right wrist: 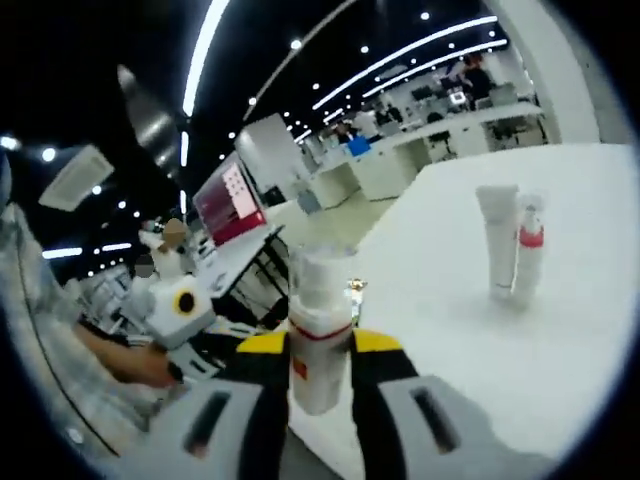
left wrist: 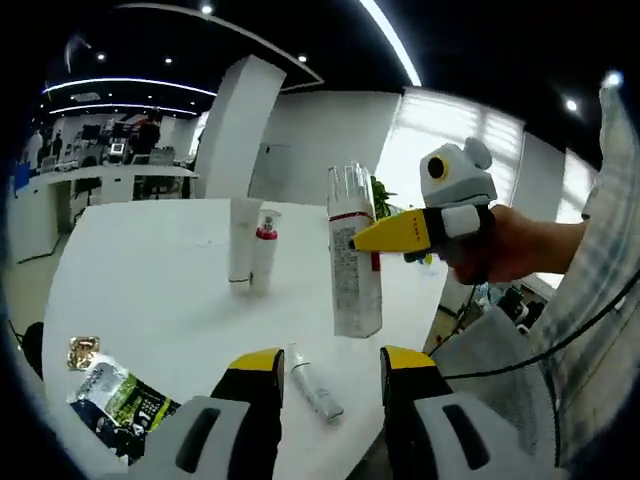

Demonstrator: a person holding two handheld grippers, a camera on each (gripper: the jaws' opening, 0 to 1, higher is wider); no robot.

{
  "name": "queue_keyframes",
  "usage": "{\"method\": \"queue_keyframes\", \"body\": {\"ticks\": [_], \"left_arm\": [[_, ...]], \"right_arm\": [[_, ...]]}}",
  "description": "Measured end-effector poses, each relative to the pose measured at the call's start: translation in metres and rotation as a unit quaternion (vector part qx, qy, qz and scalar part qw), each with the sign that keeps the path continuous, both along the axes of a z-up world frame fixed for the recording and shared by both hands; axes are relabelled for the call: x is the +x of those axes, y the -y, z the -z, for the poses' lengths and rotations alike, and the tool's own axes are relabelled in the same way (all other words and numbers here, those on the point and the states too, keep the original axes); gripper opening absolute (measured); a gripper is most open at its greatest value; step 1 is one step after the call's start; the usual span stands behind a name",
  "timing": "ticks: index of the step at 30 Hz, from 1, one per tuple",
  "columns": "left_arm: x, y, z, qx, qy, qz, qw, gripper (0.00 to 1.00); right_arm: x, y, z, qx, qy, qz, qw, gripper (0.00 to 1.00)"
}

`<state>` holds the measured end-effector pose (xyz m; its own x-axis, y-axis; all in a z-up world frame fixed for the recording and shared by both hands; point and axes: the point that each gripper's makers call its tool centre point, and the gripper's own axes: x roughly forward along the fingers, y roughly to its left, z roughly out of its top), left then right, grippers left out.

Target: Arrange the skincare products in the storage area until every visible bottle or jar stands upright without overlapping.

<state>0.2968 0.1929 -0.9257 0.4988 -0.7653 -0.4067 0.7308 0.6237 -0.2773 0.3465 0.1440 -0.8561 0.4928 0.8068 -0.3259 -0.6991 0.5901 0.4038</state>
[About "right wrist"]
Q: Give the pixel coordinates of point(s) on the red and white display screen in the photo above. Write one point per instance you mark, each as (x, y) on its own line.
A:
(230, 220)

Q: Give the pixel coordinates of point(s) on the long ceiling strip light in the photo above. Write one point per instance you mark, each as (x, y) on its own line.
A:
(200, 55)

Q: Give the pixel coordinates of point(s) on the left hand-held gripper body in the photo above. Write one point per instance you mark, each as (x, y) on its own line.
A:
(165, 315)

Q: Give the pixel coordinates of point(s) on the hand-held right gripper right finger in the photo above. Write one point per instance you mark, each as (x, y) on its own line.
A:
(400, 430)

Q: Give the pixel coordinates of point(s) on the white skincare bottle red collar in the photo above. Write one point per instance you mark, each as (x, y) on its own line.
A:
(527, 270)

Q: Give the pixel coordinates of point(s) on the ceiling air conditioner unit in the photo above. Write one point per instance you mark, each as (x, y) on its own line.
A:
(75, 177)

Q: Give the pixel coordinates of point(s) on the silver ceiling duct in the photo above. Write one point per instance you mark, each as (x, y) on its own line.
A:
(150, 125)

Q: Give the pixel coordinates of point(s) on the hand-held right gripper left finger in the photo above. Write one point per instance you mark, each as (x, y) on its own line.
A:
(220, 430)

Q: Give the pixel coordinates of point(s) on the white office desks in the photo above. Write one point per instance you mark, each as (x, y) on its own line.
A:
(385, 170)

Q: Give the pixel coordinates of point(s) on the black frame table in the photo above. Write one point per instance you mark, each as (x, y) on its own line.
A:
(240, 265)

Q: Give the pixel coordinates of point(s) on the blue box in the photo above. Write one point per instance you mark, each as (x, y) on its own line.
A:
(359, 148)

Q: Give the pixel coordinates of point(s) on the person's left hand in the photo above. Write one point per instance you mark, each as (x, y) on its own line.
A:
(157, 367)

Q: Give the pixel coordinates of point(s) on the white skincare tube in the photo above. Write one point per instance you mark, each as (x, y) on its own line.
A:
(500, 240)

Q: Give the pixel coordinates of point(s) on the gold foil skincare sachet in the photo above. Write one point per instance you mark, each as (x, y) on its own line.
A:
(356, 286)

